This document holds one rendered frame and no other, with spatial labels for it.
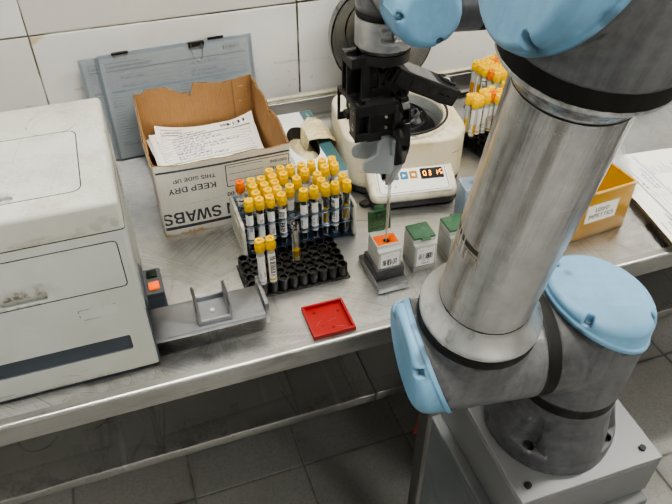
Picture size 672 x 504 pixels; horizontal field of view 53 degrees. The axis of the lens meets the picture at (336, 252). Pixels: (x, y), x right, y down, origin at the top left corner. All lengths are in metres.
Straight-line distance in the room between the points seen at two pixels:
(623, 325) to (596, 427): 0.16
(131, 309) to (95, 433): 0.84
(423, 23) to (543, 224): 0.31
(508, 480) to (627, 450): 0.15
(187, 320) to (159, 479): 0.99
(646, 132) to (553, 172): 1.20
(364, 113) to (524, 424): 0.43
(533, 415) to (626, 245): 0.57
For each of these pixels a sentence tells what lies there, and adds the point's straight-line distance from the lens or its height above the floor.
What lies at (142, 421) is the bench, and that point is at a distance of 1.75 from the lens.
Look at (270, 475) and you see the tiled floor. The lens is 1.93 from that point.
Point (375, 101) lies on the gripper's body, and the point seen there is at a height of 1.22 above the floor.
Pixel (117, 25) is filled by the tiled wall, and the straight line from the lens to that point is 1.43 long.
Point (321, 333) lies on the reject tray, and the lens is 1.03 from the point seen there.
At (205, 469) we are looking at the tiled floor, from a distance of 1.96.
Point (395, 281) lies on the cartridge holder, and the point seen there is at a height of 0.89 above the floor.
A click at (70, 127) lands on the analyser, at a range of 1.00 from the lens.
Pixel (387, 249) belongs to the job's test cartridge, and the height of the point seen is 0.94.
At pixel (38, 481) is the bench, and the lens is 1.73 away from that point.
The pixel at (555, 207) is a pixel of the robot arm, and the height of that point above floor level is 1.36.
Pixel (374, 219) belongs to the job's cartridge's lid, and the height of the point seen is 0.97.
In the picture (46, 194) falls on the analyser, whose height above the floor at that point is 1.18.
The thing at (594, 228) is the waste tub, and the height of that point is 0.89.
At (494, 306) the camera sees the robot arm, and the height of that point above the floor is 1.25.
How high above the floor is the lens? 1.64
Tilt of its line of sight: 40 degrees down
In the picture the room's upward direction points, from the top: straight up
